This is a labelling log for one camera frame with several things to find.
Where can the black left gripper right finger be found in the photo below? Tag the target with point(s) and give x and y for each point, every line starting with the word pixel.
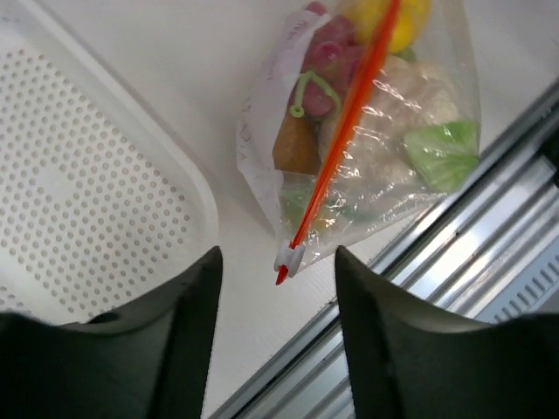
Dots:
pixel 409 359

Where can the white cauliflower with green leaves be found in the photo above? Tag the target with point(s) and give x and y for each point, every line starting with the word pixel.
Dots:
pixel 412 131

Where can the red grape bunch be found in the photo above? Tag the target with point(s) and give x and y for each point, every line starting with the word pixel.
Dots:
pixel 327 70

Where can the brown kiwi fruit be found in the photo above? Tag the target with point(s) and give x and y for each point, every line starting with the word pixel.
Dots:
pixel 295 149

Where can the clear zip bag orange zipper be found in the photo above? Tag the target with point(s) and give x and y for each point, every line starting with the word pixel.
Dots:
pixel 314 214

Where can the white perforated plastic basket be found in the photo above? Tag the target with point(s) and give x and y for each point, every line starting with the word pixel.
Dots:
pixel 98 204

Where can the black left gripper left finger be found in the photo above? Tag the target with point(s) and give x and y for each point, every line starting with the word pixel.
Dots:
pixel 149 358

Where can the white slotted cable duct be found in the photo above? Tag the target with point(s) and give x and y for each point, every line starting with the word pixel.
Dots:
pixel 528 291

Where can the aluminium mounting rail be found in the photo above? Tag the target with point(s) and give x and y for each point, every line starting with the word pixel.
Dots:
pixel 459 255

